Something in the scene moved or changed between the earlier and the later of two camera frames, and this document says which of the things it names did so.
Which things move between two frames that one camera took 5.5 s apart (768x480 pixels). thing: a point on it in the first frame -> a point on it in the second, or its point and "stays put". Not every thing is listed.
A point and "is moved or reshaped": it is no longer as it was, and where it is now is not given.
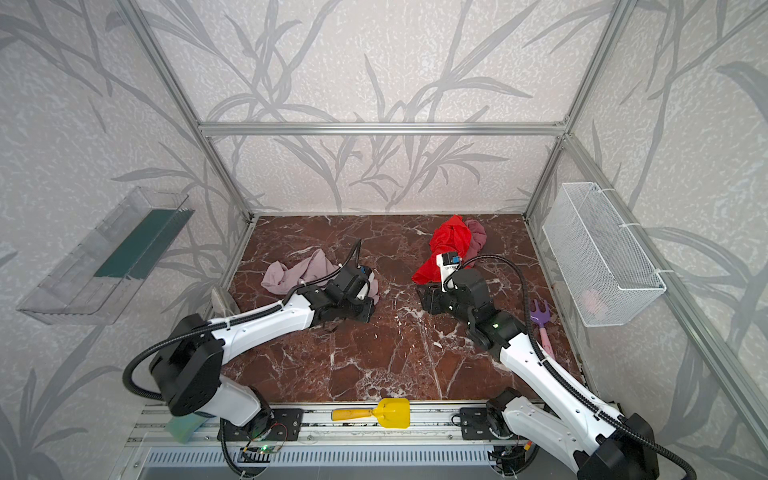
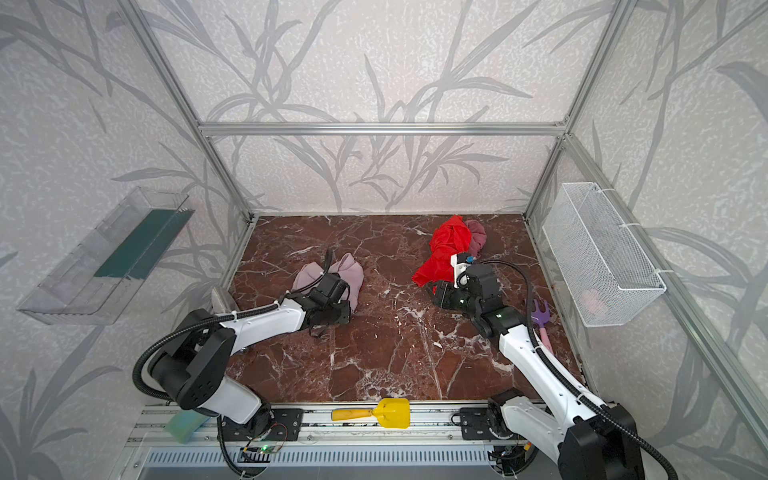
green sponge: (182, 428) stays put
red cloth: (451, 236) stays put
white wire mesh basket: (609, 273) stays put
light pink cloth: (279, 277) is moved or reshaped
